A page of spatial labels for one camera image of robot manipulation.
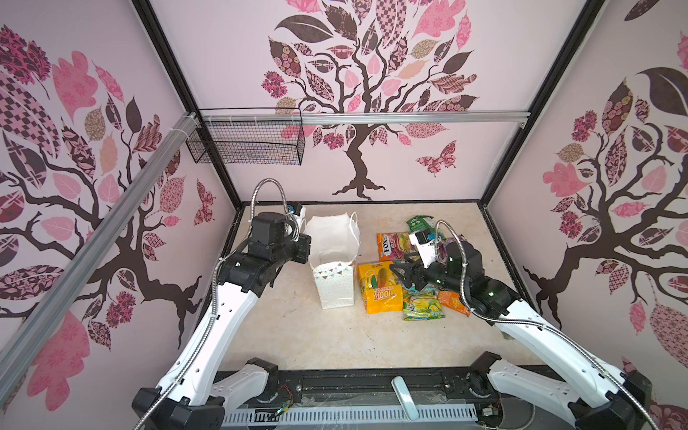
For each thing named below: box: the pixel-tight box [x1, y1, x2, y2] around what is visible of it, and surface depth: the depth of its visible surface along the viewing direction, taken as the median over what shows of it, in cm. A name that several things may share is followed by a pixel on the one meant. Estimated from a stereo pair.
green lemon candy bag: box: [402, 290, 447, 322], surface depth 88 cm
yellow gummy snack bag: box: [358, 261, 404, 315], surface depth 89 cm
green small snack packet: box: [405, 215, 437, 233], surface depth 112 cm
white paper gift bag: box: [305, 211, 361, 310], surface depth 83 cm
